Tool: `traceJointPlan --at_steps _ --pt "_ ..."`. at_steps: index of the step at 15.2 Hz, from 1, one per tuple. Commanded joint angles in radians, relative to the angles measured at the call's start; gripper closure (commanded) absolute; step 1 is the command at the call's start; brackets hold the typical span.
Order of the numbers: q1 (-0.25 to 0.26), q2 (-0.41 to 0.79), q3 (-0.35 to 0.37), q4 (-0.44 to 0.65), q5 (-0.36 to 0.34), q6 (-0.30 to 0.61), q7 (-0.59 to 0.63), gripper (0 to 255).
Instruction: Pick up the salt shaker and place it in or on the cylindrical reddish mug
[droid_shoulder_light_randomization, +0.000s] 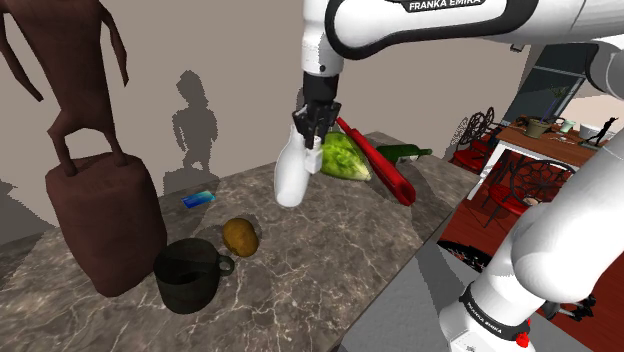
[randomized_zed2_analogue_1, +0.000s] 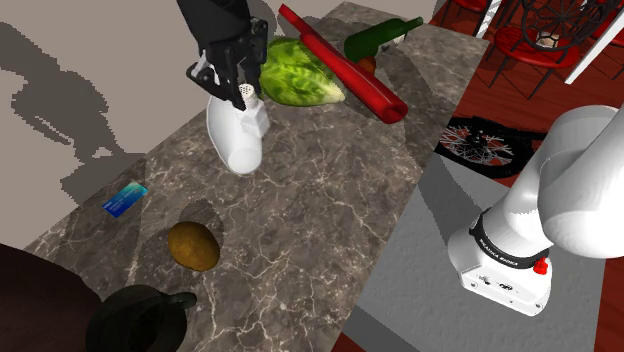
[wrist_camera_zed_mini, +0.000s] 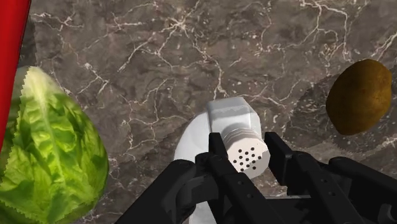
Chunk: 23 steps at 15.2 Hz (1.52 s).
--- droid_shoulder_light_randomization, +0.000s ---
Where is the brown potato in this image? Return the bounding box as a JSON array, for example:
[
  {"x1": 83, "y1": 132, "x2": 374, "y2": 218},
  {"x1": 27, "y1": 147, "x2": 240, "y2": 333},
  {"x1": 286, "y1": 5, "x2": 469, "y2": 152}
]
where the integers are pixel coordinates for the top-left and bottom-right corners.
[{"x1": 222, "y1": 217, "x2": 261, "y2": 259}]

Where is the dark window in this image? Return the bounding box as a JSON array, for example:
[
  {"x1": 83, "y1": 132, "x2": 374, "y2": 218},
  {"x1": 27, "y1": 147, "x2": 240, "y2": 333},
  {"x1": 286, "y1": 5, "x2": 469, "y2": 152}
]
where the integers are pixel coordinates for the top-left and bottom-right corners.
[{"x1": 500, "y1": 42, "x2": 587, "y2": 124}]

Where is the wooden dining table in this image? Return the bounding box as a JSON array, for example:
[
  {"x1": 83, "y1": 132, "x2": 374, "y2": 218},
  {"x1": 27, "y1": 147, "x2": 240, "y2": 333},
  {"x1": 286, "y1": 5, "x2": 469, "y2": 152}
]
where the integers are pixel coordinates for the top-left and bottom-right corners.
[{"x1": 466, "y1": 116, "x2": 624, "y2": 202}]

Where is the white bowl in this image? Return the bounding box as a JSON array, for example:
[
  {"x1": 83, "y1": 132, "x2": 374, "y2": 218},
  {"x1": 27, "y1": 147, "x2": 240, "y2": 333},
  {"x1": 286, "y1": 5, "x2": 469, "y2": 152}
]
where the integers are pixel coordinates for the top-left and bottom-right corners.
[{"x1": 578, "y1": 122, "x2": 607, "y2": 143}]

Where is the green lettuce head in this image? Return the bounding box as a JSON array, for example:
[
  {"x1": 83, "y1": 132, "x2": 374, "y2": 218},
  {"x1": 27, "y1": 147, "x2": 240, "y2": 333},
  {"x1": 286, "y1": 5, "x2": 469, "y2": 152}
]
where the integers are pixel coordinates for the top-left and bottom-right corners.
[{"x1": 319, "y1": 130, "x2": 375, "y2": 183}]

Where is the red baseball bat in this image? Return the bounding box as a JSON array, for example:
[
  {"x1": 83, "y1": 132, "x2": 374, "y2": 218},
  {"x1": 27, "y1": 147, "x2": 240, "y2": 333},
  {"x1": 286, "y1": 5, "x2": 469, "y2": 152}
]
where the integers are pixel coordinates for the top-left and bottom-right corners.
[{"x1": 335, "y1": 116, "x2": 418, "y2": 207}]

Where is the dark green mug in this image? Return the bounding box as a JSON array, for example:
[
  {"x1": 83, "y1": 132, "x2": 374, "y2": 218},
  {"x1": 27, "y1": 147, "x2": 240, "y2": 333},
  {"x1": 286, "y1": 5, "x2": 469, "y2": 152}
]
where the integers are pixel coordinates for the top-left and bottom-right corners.
[{"x1": 152, "y1": 237, "x2": 236, "y2": 316}]

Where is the black metal chair red seat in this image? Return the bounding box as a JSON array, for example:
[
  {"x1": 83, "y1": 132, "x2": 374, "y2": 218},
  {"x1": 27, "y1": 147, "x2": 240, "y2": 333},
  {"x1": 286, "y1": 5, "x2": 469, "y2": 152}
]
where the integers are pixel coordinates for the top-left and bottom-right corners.
[
  {"x1": 481, "y1": 159, "x2": 577, "y2": 230},
  {"x1": 449, "y1": 106, "x2": 504, "y2": 173}
]

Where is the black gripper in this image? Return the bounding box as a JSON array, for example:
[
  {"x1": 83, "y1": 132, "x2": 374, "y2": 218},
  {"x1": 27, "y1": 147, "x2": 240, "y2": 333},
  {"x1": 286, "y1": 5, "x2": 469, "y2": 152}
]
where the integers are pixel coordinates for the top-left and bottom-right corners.
[{"x1": 291, "y1": 72, "x2": 343, "y2": 150}]

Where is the white bottle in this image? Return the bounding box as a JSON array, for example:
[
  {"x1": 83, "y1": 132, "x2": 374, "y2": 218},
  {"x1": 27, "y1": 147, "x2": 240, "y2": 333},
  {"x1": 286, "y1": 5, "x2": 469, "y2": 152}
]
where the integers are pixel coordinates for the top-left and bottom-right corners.
[{"x1": 273, "y1": 123, "x2": 324, "y2": 209}]

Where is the brown figure statue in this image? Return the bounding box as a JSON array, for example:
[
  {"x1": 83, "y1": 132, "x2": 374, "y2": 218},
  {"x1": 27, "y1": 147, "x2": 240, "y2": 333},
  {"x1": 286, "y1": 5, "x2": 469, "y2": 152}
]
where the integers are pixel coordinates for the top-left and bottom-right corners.
[{"x1": 0, "y1": 0, "x2": 169, "y2": 298}]

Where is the dark green glass bottle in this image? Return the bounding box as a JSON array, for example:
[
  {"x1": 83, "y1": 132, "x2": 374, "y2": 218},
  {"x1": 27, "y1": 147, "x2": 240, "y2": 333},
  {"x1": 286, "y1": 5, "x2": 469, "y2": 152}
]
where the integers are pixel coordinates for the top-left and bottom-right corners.
[{"x1": 374, "y1": 143, "x2": 434, "y2": 165}]

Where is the potted plant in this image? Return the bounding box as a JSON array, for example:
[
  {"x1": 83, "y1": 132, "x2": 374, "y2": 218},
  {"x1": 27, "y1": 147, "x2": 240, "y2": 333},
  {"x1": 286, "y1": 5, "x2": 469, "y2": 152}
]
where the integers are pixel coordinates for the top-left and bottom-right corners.
[{"x1": 523, "y1": 86, "x2": 569, "y2": 141}]

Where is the grey robot stand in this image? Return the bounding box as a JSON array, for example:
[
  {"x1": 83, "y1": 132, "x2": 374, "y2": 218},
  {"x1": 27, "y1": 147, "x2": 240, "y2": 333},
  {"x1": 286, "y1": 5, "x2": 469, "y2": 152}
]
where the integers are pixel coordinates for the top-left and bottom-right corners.
[{"x1": 339, "y1": 237, "x2": 579, "y2": 352}]

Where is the blue card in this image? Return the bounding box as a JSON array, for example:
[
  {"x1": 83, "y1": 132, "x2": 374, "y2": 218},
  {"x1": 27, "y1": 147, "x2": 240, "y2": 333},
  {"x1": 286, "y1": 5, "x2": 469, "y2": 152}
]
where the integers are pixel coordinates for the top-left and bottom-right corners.
[{"x1": 180, "y1": 190, "x2": 218, "y2": 210}]

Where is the black figurine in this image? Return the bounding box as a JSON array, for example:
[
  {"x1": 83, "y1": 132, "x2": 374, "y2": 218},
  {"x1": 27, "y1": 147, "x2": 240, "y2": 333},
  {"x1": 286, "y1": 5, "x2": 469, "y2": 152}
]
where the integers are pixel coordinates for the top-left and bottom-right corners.
[{"x1": 583, "y1": 115, "x2": 618, "y2": 148}]

